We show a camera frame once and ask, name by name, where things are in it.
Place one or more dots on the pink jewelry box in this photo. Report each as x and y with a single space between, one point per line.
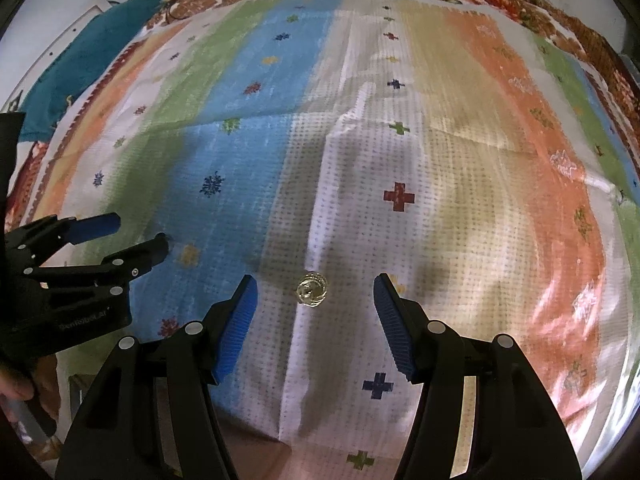
260 455

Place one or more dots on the person's left hand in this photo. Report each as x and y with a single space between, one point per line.
20 380

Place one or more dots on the teal cloth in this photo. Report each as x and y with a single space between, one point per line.
90 60

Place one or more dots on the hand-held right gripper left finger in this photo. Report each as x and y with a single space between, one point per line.
237 330

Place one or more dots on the striped woven mat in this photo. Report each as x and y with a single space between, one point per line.
425 160

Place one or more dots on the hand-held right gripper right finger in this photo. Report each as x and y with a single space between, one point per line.
395 330

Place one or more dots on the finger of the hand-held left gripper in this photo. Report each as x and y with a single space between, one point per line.
95 225
115 267

